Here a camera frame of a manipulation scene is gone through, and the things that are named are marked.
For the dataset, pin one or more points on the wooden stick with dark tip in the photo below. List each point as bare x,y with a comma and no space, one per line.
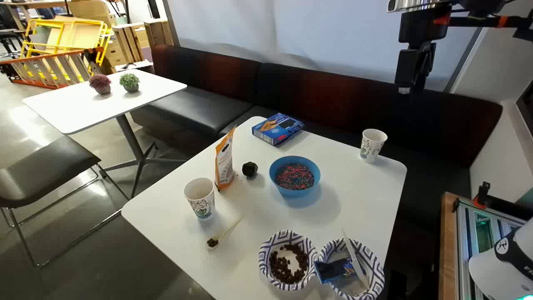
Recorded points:
216,240

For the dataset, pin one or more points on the blue cookie box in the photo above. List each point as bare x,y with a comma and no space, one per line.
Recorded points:
278,128

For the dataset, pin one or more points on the wooden edged metal cart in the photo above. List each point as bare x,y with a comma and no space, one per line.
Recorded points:
471,226

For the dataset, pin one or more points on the green potted plant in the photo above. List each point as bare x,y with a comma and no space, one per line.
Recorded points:
131,81

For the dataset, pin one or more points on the dark blue packet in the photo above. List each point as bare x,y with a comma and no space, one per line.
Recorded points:
331,271

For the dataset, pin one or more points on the white paper cup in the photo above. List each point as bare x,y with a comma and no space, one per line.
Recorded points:
373,141
201,195

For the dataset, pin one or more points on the orange snack pouch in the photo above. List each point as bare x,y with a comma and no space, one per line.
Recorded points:
224,161

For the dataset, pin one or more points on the dark bench seat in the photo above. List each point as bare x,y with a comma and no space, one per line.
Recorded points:
437,135

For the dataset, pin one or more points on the white cafe table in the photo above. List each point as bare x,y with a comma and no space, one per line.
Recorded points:
79,106

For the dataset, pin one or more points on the patterned plate with coffee beans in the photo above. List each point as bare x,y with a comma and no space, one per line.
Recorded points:
288,260

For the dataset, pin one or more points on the white black cap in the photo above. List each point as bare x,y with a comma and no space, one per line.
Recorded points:
506,271

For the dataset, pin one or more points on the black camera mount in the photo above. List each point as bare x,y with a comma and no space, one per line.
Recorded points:
424,21

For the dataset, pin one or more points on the blue bowl of candy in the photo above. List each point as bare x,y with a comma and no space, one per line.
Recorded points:
296,175

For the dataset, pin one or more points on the patterned plate with packet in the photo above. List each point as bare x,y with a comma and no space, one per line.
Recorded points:
354,288

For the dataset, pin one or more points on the yellow metal frame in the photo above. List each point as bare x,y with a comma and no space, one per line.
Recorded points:
68,33

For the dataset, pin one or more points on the small black round object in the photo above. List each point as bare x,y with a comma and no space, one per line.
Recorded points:
251,168

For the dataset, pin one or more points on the purple potted plant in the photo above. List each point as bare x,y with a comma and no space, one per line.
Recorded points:
101,83

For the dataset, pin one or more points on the black chair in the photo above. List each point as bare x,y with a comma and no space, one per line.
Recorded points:
43,171

